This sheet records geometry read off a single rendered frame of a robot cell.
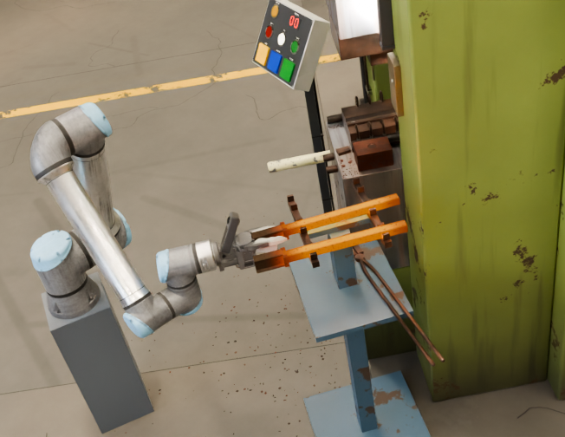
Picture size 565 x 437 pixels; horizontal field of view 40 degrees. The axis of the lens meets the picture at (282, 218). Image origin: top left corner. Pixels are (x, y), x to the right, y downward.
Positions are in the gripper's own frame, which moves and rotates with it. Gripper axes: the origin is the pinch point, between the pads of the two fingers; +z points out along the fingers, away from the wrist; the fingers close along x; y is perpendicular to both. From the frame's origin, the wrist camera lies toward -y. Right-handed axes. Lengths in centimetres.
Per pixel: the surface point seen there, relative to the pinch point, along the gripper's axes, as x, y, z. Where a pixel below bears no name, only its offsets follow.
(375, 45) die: -40, -36, 44
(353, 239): 11.6, 1.2, 18.7
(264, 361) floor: -63, 93, -14
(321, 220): 0.2, -0.7, 12.4
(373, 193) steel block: -35, 13, 36
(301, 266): -17.6, 23.8, 5.1
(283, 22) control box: -110, -32, 24
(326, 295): -2.2, 26.5, 9.9
